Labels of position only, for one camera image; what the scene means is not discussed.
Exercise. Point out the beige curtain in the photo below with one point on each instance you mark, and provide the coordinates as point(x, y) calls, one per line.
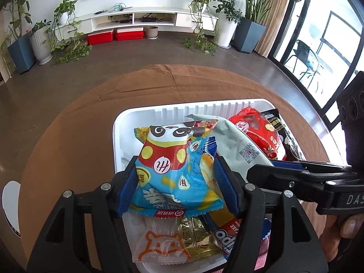
point(273, 34)

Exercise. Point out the red storage box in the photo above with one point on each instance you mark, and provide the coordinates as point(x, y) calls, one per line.
point(101, 37)
point(129, 34)

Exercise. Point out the red snack bag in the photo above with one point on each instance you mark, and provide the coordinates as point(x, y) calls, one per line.
point(253, 130)

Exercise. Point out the gold snack packet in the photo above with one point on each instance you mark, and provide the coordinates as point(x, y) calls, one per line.
point(199, 241)

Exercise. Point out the clear packet with white roll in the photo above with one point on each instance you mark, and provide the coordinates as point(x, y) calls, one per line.
point(162, 244)

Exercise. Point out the black window frame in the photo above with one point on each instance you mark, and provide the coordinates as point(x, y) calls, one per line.
point(287, 20)

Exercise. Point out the blue roll cake packet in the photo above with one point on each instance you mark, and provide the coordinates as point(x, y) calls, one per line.
point(224, 236)

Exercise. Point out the trailing pothos in white pot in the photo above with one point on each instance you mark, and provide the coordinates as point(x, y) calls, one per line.
point(64, 14)

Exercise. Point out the tall plant in blue-grey planter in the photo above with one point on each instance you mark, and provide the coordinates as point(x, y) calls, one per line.
point(21, 54)

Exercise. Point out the black snack packet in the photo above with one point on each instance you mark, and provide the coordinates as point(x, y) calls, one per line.
point(287, 139)

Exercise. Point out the black balcony chair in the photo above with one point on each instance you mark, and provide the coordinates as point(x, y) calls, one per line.
point(301, 54)

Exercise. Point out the white TV cabinet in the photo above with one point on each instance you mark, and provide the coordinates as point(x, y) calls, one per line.
point(93, 24)

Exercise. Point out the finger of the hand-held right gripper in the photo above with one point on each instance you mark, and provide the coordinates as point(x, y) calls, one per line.
point(284, 164)
point(264, 175)

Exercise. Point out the person's right hand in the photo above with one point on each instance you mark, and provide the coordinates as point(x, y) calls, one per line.
point(351, 227)

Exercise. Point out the empty brown pot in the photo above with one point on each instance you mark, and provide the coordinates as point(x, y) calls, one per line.
point(151, 32)

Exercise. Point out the black balcony railing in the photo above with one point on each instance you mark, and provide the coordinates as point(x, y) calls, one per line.
point(327, 25)

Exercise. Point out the pink snack packet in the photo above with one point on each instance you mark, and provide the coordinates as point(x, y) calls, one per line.
point(263, 253)

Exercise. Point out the white round appliance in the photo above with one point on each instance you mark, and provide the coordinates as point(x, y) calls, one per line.
point(11, 204)

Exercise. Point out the large-leaf plant in blue-grey planter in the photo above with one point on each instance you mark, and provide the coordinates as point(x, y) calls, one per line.
point(248, 35)

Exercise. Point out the trailing plant on cabinet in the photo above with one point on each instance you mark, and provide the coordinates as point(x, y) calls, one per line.
point(200, 0)

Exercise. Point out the blue striped snack packet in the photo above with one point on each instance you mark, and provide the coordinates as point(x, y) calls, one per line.
point(209, 148)

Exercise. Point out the leafy plant in white pot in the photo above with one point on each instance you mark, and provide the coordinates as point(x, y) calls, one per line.
point(227, 31)

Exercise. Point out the panda print blue snack bag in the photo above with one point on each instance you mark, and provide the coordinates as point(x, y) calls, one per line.
point(167, 159)

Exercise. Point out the small teal item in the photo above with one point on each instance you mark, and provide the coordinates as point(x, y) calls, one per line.
point(118, 6)

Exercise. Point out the glass balcony table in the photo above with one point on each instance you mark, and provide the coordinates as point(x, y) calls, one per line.
point(320, 66)

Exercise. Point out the white plastic tray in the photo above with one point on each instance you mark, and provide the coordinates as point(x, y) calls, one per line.
point(159, 116)

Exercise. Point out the plant in white ribbed pot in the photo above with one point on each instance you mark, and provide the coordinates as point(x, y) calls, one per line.
point(41, 47)

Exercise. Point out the black set-top box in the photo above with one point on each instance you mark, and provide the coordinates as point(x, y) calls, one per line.
point(148, 19)

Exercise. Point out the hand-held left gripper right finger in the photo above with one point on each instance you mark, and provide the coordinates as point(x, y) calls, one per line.
point(224, 184)

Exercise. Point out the grey white snack bag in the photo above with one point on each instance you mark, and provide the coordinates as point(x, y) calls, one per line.
point(230, 139)

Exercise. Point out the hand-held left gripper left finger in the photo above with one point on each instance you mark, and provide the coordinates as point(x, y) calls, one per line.
point(128, 187)

